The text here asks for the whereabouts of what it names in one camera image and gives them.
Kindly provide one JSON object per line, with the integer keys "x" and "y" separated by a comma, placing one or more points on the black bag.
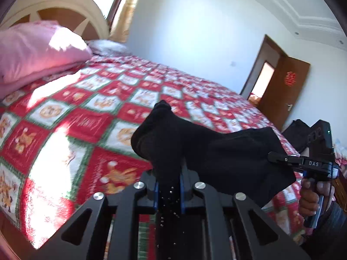
{"x": 295, "y": 135}

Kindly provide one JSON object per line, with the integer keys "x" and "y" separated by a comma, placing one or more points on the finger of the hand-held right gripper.
{"x": 284, "y": 159}

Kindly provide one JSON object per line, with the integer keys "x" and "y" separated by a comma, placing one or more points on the red door decoration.
{"x": 290, "y": 78}

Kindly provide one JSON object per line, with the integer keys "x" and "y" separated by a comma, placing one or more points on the red checkered printed blanket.
{"x": 89, "y": 119}

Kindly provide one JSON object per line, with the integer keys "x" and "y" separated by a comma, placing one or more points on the person's right forearm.
{"x": 333, "y": 222}

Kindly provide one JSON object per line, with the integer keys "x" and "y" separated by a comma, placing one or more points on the brown window frame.
{"x": 119, "y": 1}

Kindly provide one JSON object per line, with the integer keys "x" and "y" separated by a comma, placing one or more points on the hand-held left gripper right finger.
{"x": 182, "y": 195}

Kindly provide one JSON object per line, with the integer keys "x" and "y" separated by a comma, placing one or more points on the black pants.
{"x": 217, "y": 157}

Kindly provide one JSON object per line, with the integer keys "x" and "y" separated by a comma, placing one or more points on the dark brown door frame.
{"x": 257, "y": 59}

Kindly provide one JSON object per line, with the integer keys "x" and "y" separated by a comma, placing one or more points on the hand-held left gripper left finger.
{"x": 156, "y": 195}

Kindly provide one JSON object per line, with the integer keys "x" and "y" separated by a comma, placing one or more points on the pink pillow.
{"x": 32, "y": 51}

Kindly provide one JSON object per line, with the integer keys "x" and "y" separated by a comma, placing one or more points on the person's right hand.
{"x": 309, "y": 203}

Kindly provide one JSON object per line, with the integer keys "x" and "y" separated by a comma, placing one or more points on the brown wooden door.
{"x": 287, "y": 97}

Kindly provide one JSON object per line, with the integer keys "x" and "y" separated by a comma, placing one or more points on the golden curtain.
{"x": 124, "y": 10}

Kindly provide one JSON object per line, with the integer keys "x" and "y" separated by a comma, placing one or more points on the grey pillow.
{"x": 108, "y": 46}

